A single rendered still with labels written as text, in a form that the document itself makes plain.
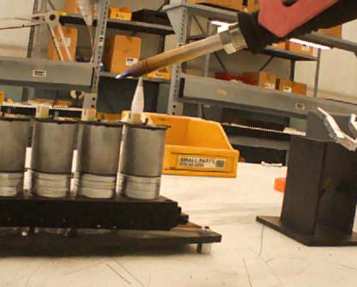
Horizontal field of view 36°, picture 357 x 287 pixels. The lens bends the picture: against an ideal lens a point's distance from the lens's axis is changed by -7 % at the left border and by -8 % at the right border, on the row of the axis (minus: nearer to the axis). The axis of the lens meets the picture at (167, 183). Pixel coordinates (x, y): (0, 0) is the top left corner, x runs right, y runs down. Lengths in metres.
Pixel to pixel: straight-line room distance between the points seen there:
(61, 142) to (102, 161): 0.03
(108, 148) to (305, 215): 0.14
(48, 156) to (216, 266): 0.10
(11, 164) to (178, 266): 0.10
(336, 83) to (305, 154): 5.74
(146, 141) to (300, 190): 0.12
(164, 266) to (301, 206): 0.14
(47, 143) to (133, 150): 0.05
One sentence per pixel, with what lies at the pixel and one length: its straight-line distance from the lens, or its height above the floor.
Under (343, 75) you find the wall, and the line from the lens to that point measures 6.19.
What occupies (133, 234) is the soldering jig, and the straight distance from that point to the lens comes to 0.29.
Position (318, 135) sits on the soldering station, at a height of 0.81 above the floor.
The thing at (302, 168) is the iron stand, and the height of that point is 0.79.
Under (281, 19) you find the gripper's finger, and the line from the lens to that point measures 0.28.
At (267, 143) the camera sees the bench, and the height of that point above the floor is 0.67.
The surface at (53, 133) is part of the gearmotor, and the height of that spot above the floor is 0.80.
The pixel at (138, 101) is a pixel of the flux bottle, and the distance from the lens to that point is 0.59.
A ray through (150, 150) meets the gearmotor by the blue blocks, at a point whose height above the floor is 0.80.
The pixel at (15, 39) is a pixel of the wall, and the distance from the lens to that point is 4.75.
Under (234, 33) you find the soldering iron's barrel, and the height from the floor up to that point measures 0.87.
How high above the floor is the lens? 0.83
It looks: 8 degrees down
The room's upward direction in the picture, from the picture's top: 7 degrees clockwise
